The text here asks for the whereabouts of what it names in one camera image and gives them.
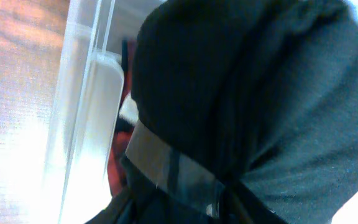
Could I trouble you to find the black cloth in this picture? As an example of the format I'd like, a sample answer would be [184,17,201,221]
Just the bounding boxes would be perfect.
[92,0,358,223]

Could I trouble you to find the clear plastic storage bin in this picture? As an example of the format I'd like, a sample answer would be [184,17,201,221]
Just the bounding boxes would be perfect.
[36,0,160,223]

